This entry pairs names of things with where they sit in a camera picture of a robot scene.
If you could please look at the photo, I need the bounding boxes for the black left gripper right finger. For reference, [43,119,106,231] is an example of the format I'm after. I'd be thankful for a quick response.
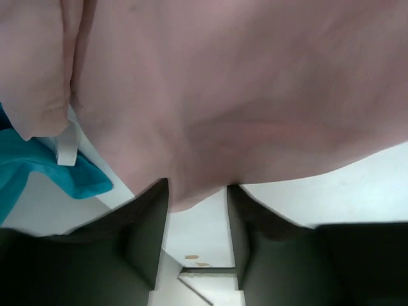
[227,185,407,305]

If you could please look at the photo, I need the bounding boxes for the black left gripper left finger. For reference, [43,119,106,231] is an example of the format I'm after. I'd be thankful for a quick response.
[1,179,168,305]

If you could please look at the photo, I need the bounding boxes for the pink trousers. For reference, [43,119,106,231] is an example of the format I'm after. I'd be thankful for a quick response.
[1,1,407,210]

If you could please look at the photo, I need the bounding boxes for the teal hanging garment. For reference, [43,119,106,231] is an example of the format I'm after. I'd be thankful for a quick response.
[1,110,113,222]

